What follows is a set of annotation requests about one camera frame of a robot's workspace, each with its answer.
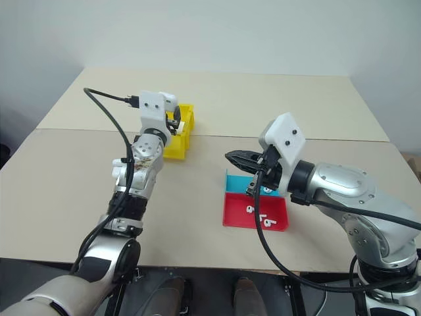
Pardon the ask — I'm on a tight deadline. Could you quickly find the blue plastic tray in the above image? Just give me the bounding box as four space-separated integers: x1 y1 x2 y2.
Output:
224 169 281 198

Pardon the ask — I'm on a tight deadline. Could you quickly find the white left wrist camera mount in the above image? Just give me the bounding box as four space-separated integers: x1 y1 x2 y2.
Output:
137 90 179 141

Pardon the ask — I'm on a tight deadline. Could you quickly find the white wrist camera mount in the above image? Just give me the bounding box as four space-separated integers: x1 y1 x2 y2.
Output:
258 113 307 194
137 90 179 141

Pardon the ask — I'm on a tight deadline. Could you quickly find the red plastic tray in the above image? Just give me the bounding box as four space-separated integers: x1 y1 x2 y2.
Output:
222 192 290 232

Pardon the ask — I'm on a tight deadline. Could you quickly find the dark object beside table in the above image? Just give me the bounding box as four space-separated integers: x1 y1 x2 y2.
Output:
0 143 12 167

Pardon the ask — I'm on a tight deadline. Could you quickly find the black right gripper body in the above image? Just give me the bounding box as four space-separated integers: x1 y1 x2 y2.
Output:
245 144 291 198

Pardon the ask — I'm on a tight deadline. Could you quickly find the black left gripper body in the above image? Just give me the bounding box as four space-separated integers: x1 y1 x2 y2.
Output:
165 111 182 136

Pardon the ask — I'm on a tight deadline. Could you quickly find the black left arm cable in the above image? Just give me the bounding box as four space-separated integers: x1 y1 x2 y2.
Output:
70 87 141 276

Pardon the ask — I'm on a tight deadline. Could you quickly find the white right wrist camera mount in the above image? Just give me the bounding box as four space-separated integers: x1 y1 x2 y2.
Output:
258 113 307 194

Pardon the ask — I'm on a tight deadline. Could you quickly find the yellow plastic bin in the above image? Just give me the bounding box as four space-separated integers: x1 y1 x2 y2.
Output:
163 103 195 161

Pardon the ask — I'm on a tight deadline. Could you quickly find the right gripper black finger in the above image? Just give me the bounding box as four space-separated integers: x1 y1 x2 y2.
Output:
224 149 264 163
230 159 261 172

